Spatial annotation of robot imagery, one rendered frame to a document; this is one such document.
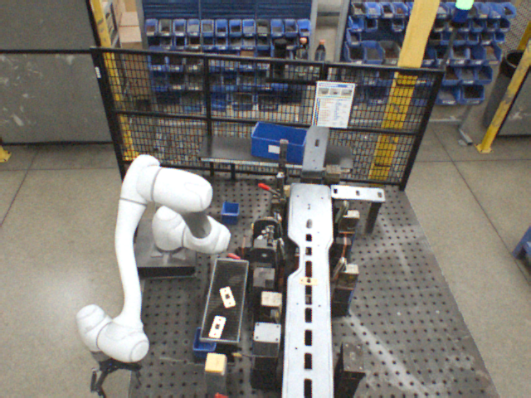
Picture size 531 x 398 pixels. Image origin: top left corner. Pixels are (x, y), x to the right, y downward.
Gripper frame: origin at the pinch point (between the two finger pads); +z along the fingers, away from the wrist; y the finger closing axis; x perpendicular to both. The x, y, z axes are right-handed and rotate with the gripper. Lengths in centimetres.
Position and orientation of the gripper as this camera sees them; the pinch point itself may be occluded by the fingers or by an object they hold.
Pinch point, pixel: (122, 389)
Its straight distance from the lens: 194.0
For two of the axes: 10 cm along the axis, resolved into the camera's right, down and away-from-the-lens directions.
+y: -8.8, 3.4, -3.3
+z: 1.6, 8.7, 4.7
